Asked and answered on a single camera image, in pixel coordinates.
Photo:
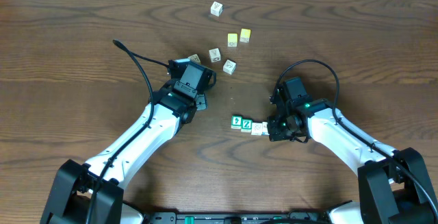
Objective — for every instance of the far white block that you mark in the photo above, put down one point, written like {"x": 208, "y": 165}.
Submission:
{"x": 216, "y": 8}

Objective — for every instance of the white block centre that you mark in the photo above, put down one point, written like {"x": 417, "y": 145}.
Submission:
{"x": 229, "y": 67}

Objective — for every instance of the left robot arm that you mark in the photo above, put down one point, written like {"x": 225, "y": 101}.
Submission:
{"x": 92, "y": 192}

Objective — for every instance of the white block black drawing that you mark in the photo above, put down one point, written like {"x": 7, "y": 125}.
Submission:
{"x": 214, "y": 55}

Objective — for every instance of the white block yellow side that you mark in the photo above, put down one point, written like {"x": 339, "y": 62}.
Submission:
{"x": 195, "y": 58}

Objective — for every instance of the yellow block right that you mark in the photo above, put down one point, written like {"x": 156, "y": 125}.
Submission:
{"x": 245, "y": 35}

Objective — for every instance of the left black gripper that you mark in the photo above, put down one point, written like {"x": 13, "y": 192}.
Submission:
{"x": 200, "y": 101}

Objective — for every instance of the yellow block left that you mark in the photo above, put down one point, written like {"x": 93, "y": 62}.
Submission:
{"x": 232, "y": 40}

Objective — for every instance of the green Z block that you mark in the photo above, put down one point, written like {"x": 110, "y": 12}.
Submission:
{"x": 246, "y": 125}

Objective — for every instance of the white block red side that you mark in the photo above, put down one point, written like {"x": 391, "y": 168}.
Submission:
{"x": 257, "y": 129}

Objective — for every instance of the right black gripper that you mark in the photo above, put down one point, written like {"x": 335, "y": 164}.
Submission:
{"x": 275, "y": 134}

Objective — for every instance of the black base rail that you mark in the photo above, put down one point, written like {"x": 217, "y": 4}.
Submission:
{"x": 240, "y": 217}

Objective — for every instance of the white block blue side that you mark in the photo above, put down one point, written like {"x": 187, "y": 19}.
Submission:
{"x": 265, "y": 129}

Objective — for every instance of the green lightning block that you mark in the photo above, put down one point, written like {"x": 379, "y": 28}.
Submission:
{"x": 236, "y": 122}

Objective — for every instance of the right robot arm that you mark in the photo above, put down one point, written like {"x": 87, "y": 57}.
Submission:
{"x": 394, "y": 185}

